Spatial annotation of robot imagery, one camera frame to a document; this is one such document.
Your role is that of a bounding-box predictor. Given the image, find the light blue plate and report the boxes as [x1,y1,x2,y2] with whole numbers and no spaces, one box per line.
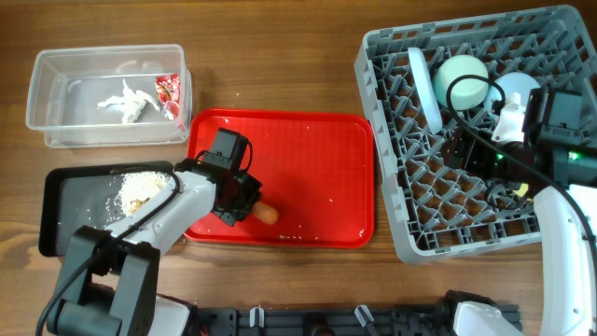
[408,47,443,134]

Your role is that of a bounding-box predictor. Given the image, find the food scraps and rice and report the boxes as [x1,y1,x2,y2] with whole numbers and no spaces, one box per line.
[105,172,171,223]

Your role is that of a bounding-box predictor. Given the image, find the black waste tray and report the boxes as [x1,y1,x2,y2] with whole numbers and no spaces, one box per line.
[38,161,174,257]

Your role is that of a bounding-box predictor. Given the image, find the grey plastic dishwasher rack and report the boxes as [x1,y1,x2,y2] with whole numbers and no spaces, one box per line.
[354,5,596,264]

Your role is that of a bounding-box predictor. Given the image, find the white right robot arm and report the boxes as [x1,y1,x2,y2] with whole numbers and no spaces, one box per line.
[442,85,596,335]

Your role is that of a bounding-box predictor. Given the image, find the white tissue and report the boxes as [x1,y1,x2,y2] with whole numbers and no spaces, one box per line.
[97,79,160,124]

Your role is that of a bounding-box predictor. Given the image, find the light blue bowl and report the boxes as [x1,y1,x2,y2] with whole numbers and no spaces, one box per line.
[483,72,540,111]

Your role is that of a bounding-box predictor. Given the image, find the yellow plastic cup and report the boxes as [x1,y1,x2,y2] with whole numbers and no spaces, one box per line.
[512,183,529,198]

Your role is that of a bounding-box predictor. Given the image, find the clear plastic waste bin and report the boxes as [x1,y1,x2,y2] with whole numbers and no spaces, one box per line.
[26,44,192,147]

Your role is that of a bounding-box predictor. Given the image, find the orange carrot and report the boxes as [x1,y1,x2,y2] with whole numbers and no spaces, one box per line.
[252,202,279,225]

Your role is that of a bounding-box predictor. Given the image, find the red plastic tray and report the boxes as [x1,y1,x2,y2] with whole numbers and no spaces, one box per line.
[185,108,375,249]

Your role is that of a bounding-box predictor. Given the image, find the mint green bowl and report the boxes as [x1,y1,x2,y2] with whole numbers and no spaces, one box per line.
[432,55,489,110]

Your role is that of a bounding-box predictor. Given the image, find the red snack wrapper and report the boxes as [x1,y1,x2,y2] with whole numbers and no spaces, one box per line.
[155,74,181,120]

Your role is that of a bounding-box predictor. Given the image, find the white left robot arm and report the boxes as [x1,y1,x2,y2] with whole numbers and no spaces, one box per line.
[35,128,262,335]

